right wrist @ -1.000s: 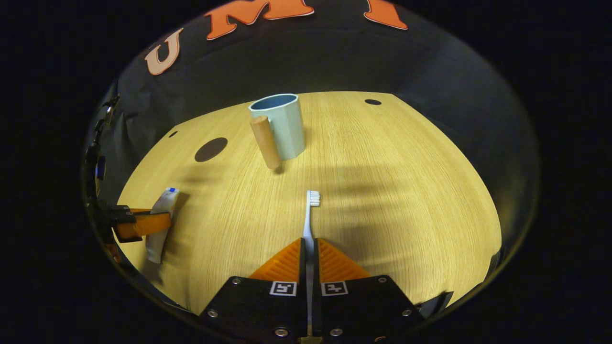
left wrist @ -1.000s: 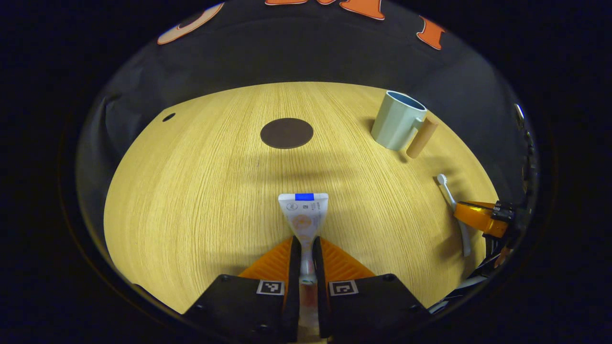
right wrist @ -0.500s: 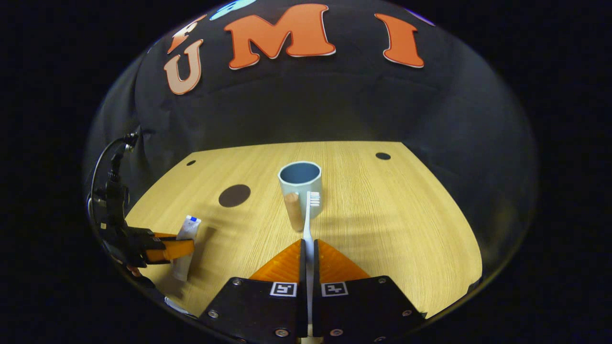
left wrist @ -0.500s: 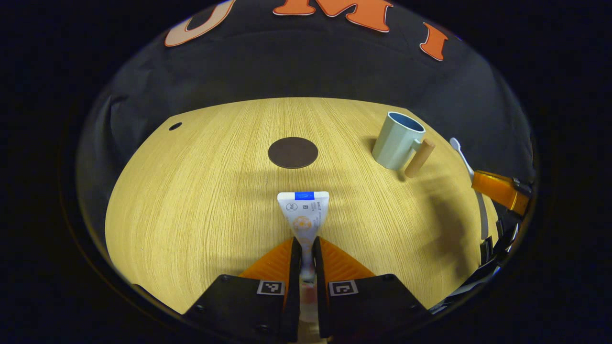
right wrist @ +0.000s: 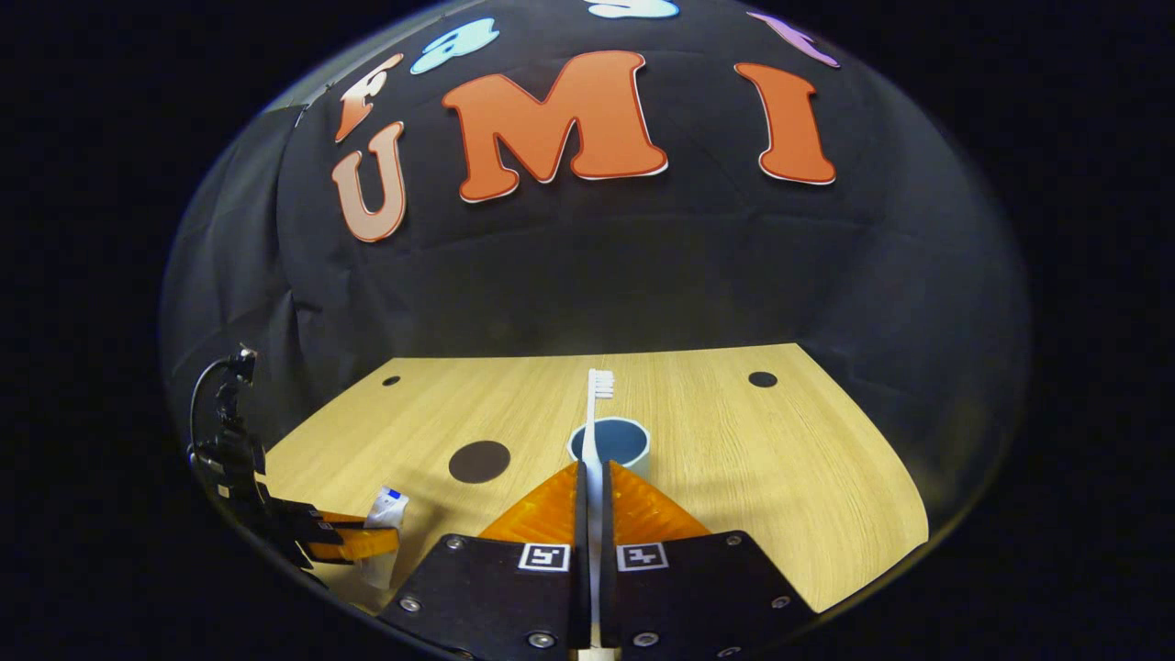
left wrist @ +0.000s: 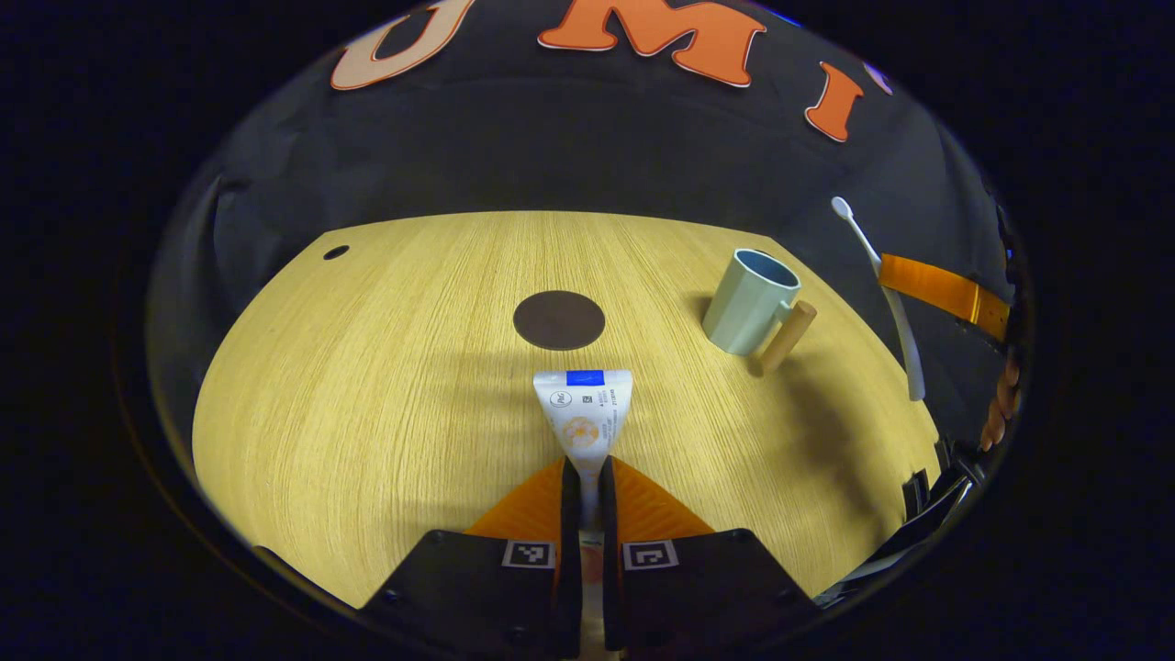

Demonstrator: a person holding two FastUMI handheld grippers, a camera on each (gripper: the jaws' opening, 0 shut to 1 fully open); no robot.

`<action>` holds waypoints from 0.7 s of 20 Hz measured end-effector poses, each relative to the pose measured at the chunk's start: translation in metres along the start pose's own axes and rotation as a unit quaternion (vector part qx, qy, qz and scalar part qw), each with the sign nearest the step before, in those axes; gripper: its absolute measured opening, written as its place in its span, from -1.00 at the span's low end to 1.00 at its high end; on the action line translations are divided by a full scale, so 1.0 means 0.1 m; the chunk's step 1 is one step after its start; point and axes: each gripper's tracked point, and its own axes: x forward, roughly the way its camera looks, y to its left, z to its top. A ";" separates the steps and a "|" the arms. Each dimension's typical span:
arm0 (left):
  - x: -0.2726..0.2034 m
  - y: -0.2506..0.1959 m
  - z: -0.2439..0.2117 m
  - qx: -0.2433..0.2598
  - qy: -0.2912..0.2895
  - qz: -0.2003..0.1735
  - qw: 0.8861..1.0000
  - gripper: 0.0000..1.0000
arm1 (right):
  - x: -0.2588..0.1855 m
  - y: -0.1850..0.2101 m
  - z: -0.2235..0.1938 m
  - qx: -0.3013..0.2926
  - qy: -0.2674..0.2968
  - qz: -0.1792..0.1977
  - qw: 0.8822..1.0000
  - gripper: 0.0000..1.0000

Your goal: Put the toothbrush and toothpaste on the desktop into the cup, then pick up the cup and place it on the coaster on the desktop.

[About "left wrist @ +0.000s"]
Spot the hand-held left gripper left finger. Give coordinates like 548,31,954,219
358,457,584,661

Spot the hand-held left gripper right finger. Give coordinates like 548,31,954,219
601,456,823,661

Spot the white toothbrush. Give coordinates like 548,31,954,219
831,196,926,403

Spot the white toothpaste tube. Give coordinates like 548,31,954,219
532,369,636,660

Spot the pale blue cup wooden handle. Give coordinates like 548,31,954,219
702,248,818,375

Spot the dark brown round coaster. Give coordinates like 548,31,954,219
512,290,607,352

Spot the wooden desktop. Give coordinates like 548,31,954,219
191,211,942,611

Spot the black backdrop cloth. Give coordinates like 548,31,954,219
147,0,1020,442

